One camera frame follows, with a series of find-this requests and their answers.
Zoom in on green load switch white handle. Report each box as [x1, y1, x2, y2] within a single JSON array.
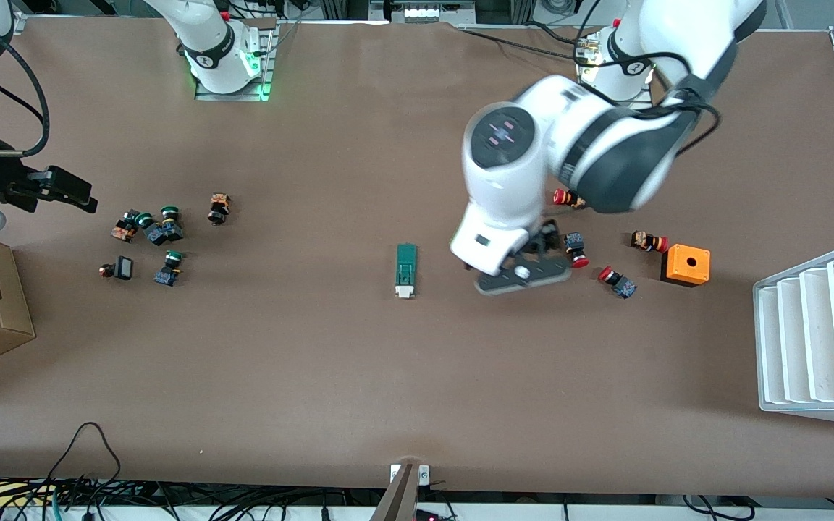
[[395, 243, 418, 300]]

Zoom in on red mushroom button blue block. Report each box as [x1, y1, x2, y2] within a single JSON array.
[[563, 232, 591, 269], [597, 265, 638, 300]]

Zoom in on red pilot light black housing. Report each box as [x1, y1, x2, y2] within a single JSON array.
[[98, 255, 135, 281]]

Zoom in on green push button blue block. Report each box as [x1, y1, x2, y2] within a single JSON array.
[[159, 206, 185, 242], [153, 250, 186, 287], [135, 212, 169, 247]]

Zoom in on brown table cover mat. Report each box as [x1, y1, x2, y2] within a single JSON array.
[[0, 16, 834, 500]]

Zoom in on white stepped tray rack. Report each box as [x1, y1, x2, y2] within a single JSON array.
[[752, 241, 834, 429]]

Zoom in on yellow label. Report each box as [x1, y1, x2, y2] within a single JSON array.
[[0, 483, 52, 507]]

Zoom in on orange button enclosure box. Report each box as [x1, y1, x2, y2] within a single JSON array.
[[660, 244, 712, 289]]

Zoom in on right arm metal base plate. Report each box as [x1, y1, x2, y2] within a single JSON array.
[[195, 22, 277, 102]]

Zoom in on black cable across mat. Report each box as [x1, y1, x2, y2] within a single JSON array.
[[460, 29, 583, 54]]

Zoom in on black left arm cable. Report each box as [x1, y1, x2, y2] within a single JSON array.
[[575, 0, 722, 156]]

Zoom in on black looped cable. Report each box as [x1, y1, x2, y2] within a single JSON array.
[[46, 422, 122, 482]]

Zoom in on aluminium camera post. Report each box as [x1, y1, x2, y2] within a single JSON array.
[[370, 463, 419, 521]]

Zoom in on black cable tangle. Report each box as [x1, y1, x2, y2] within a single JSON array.
[[0, 474, 389, 521]]

